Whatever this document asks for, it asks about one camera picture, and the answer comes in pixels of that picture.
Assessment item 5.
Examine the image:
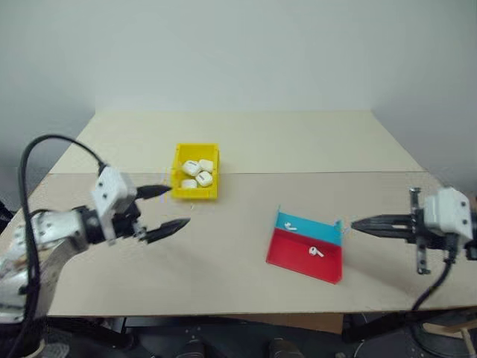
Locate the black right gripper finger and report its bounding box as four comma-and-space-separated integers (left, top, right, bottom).
353, 224, 417, 240
352, 213, 414, 227

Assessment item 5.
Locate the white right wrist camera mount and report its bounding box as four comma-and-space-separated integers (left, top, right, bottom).
424, 187, 473, 238

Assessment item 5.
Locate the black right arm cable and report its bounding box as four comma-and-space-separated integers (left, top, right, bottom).
411, 233, 462, 313

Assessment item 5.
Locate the red and blue tray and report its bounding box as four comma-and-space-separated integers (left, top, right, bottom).
265, 204, 344, 285

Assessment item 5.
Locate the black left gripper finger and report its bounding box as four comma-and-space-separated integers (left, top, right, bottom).
143, 217, 192, 245
134, 183, 173, 200

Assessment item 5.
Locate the black table frame leg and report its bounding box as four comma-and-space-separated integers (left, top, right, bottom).
341, 312, 415, 345
47, 315, 136, 350

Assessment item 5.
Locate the brown board under table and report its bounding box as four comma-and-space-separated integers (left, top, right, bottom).
208, 313, 344, 335

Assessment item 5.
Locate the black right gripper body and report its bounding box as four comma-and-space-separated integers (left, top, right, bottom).
408, 186, 452, 275

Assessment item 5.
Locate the yellow plastic bin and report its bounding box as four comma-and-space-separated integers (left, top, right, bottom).
171, 142, 221, 201

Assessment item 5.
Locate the light wooden frame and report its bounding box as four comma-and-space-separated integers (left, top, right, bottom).
423, 319, 477, 341

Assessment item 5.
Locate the dark rounded shape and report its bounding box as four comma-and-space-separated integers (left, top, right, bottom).
267, 337, 300, 358
180, 339, 206, 358

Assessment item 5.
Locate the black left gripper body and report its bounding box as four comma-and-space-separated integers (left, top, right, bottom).
113, 203, 148, 240

